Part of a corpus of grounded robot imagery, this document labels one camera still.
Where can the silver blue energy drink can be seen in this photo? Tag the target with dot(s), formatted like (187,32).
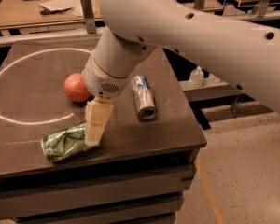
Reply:
(143,98)

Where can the orange ball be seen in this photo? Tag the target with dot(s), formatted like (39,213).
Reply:
(75,88)

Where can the dark wooden table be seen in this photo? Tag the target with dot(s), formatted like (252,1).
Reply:
(66,163)

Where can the right metal bracket post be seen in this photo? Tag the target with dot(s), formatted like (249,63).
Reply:
(260,9)

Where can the left metal bracket post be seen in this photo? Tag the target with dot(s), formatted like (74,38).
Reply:
(88,16)

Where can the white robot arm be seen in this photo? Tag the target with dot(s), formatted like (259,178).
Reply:
(244,54)

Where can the right clear sanitizer bottle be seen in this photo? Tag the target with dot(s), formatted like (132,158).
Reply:
(214,79)

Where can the clear sanitizer bottle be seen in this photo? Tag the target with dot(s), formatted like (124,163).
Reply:
(196,77)
(214,79)

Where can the grey low shelf beam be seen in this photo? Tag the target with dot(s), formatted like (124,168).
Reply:
(208,90)

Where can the green soda can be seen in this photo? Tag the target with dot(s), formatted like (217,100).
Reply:
(65,143)

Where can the left clear sanitizer bottle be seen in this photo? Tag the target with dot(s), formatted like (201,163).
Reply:
(196,77)

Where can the white paper sheets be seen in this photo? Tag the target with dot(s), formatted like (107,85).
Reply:
(62,5)

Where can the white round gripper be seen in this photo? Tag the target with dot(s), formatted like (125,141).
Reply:
(100,79)

